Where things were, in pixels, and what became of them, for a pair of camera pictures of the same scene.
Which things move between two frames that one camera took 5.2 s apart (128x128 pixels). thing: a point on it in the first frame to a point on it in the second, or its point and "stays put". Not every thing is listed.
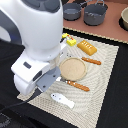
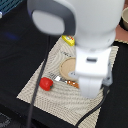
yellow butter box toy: [69, 39] stays put
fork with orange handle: [74, 84] stays put
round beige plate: [72, 68] stays put
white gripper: [30, 74] to [93, 69]
